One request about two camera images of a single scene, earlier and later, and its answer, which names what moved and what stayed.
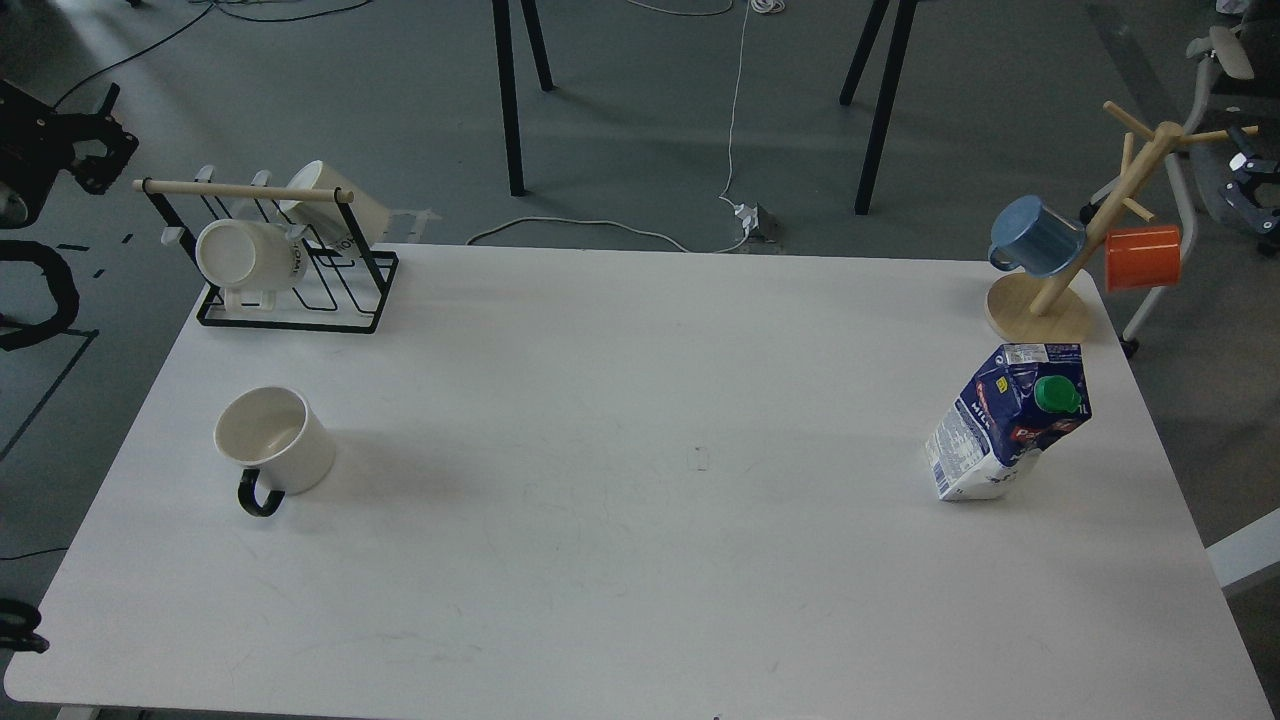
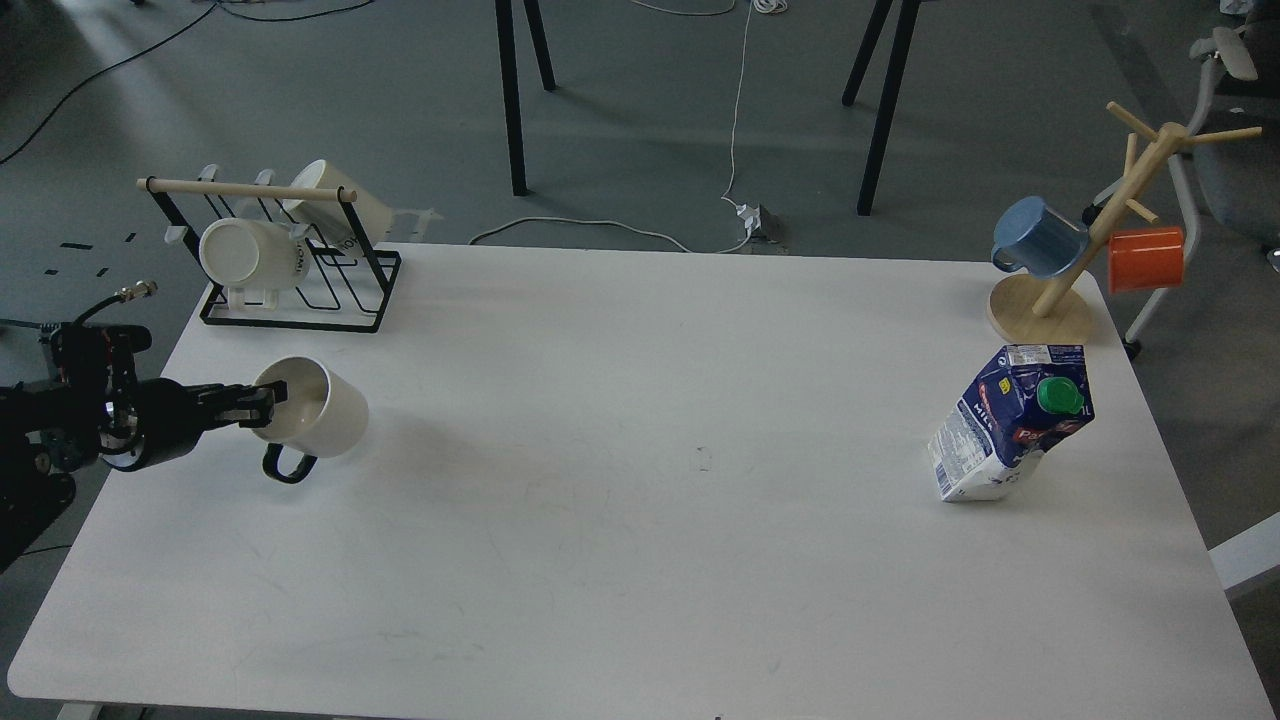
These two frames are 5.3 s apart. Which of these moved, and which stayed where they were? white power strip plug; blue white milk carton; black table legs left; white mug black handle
Moved: white mug black handle
Stayed: black table legs left; blue white milk carton; white power strip plug
